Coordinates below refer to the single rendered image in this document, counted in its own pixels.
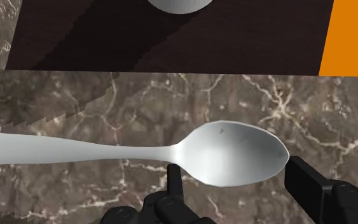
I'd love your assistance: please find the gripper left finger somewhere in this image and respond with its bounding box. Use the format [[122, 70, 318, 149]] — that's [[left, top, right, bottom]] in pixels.
[[100, 163, 217, 224]]

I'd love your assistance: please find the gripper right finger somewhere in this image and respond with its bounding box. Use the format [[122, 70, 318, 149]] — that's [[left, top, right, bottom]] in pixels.
[[284, 155, 358, 224]]

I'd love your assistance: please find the white spoon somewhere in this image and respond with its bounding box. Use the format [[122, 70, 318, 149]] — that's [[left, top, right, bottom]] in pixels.
[[0, 120, 290, 188]]

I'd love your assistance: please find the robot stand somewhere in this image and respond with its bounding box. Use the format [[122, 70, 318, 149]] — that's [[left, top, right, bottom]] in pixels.
[[5, 0, 335, 76]]

